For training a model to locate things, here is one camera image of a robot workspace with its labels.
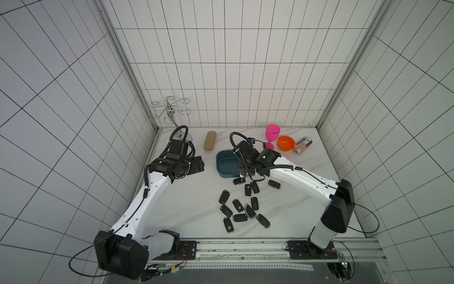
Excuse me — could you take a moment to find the black car key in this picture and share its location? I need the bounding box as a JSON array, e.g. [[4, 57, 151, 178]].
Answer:
[[223, 217, 234, 233], [268, 180, 281, 189], [220, 205, 233, 218], [233, 214, 248, 222], [251, 197, 259, 211], [250, 181, 260, 194], [256, 214, 270, 228], [244, 184, 252, 196], [232, 199, 244, 213], [233, 177, 245, 186]]

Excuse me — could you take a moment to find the black smart key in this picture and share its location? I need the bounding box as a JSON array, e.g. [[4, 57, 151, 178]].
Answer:
[[219, 190, 230, 205]]

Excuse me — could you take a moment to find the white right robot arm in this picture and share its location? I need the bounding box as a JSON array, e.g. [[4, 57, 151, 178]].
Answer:
[[232, 141, 355, 250]]

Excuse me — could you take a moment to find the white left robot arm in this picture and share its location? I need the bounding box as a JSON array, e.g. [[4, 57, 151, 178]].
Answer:
[[94, 139, 204, 279]]

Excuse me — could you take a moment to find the black car key top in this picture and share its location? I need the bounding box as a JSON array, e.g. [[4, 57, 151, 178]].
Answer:
[[233, 177, 245, 186]]

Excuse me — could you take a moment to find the teal storage box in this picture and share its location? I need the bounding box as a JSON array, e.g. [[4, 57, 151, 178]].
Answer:
[[216, 150, 246, 178]]

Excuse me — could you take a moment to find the silver edged smart key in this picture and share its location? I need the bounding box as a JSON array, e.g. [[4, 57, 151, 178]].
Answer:
[[244, 204, 257, 219]]

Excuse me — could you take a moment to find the beige glasses case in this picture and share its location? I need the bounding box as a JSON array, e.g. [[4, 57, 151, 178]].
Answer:
[[203, 131, 217, 151]]

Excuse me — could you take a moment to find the pink plastic goblet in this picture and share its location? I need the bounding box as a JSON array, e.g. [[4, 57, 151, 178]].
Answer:
[[262, 124, 281, 150]]

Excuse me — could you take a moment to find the orange plastic bowl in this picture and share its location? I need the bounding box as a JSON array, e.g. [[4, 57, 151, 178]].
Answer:
[[277, 136, 296, 151]]

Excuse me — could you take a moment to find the striped drink can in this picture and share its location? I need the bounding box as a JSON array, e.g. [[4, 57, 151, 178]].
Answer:
[[293, 137, 313, 155]]

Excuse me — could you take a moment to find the silver metal cup stand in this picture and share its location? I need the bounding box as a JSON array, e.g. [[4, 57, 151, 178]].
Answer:
[[148, 96, 192, 129]]

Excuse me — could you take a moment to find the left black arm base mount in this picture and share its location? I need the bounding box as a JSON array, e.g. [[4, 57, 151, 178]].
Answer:
[[143, 230, 197, 260]]

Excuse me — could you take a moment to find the aluminium mounting rail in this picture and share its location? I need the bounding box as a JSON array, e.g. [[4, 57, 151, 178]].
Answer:
[[102, 237, 385, 272]]

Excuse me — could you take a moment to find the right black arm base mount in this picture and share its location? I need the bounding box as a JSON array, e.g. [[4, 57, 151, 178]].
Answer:
[[285, 240, 338, 260]]

